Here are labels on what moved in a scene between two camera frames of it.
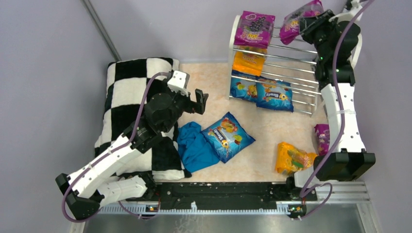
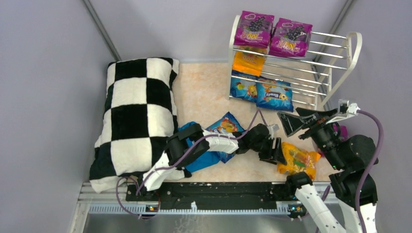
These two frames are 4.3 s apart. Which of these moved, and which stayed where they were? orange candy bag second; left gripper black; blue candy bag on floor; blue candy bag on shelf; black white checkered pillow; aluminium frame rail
Moved: left gripper black
Stayed: orange candy bag second; blue candy bag on shelf; black white checkered pillow; blue candy bag on floor; aluminium frame rail
